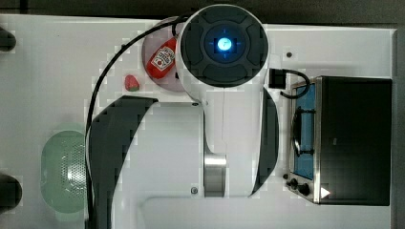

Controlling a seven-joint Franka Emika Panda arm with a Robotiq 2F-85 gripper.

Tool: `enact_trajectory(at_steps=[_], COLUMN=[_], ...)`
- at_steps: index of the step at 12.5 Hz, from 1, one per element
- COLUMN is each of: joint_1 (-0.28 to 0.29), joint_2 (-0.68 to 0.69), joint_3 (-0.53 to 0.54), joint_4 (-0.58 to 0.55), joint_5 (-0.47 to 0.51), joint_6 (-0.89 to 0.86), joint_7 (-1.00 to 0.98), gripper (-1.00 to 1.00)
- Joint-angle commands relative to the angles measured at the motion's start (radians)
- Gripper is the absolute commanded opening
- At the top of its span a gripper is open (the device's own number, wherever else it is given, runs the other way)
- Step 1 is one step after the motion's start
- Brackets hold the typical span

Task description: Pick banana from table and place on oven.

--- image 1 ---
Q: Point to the black toaster oven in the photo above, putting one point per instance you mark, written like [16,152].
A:
[340,141]

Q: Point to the black cylinder post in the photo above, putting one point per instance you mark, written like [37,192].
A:
[7,41]

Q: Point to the red ketchup bottle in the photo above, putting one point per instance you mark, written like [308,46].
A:
[163,59]

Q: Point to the green perforated colander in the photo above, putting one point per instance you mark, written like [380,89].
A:
[63,173]

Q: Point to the black round container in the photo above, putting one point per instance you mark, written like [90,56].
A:
[10,193]

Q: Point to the red toy strawberry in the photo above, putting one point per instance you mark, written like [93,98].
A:
[131,83]

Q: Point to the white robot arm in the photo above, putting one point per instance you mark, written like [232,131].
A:
[221,144]

